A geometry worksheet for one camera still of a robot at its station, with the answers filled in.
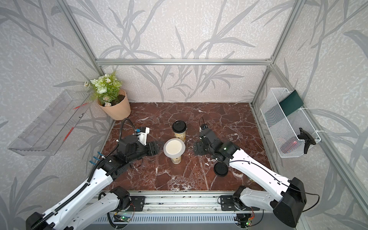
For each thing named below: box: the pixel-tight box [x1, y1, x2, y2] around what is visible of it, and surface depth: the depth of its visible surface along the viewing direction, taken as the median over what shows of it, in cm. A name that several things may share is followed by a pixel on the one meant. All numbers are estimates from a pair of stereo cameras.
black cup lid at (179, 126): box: [172, 120, 187, 134], surface depth 86 cm
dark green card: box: [279, 89, 305, 117], surface depth 72 cm
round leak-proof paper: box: [163, 138, 186, 164], surface depth 79 cm
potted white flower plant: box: [83, 71, 131, 121], surface depth 96 cm
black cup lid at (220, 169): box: [213, 161, 229, 177], surface depth 86 cm
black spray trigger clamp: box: [297, 127, 317, 155], surface depth 58 cm
